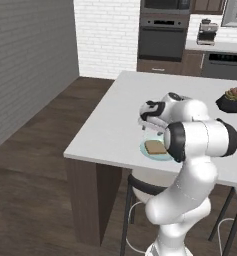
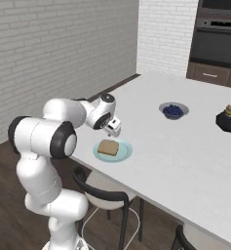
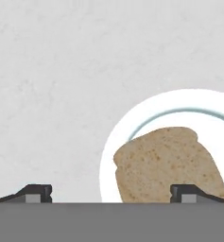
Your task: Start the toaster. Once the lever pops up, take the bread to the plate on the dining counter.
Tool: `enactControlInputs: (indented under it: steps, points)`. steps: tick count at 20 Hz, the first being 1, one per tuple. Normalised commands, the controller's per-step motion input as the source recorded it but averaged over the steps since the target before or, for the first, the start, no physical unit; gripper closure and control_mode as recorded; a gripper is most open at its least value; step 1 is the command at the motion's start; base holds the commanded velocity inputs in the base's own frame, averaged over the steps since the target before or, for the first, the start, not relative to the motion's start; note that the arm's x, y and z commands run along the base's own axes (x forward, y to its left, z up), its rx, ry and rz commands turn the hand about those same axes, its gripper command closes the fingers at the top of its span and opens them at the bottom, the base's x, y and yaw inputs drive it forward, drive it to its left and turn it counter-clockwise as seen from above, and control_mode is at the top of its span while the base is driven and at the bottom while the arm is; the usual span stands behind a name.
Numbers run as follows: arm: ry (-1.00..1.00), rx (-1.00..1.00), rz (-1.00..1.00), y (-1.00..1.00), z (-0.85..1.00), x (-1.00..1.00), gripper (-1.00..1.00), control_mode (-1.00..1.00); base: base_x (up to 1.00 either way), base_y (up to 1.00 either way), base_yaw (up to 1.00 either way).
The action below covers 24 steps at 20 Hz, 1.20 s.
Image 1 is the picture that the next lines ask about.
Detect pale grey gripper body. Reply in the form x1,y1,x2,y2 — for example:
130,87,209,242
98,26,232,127
137,117,170,135

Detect toasted bread slice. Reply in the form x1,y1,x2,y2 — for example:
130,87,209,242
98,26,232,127
144,139,168,156

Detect light blue plate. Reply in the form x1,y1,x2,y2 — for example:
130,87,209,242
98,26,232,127
139,137,175,162

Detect wooden dining counter white top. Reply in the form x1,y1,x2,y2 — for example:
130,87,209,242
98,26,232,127
63,69,237,248

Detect brown drawer under oven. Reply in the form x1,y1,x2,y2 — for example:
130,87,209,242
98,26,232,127
136,58,184,76

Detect brown base cupboard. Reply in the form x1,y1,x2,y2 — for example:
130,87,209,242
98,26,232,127
181,49,205,77

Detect black pot with succulent plant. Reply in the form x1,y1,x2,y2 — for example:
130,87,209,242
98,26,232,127
215,87,237,114

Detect dark grey dishwasher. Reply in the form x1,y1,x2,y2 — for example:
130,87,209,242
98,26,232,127
200,51,237,81

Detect silver coffee machine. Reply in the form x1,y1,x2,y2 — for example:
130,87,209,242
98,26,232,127
196,18,220,46

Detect black microwave oven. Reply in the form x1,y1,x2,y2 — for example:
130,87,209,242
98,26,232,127
140,0,192,15

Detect grey framed window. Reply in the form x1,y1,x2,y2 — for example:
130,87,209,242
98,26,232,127
221,0,237,29

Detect dark grey wall oven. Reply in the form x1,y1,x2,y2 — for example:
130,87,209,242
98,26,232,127
137,12,191,63

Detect brown wall cupboards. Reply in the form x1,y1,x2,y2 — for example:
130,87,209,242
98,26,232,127
189,0,227,15

